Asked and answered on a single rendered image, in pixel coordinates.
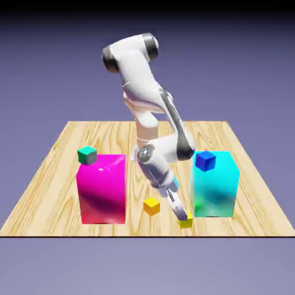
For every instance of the small orange cube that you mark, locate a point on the small orange cube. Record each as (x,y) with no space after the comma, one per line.
(151,206)

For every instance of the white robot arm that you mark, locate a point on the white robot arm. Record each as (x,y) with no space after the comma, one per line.
(138,76)

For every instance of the small yellow cube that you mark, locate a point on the small yellow cube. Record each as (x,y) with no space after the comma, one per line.
(187,222)

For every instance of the small blue cube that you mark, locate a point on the small blue cube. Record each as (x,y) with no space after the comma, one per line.
(205,160)

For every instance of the small green cube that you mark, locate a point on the small green cube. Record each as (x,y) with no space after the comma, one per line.
(87,155)

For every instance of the large cyan box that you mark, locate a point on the large cyan box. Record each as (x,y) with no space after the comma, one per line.
(214,186)

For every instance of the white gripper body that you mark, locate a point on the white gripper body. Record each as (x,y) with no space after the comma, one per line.
(175,202)

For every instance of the large magenta box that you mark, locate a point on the large magenta box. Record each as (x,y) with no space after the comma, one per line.
(102,189)

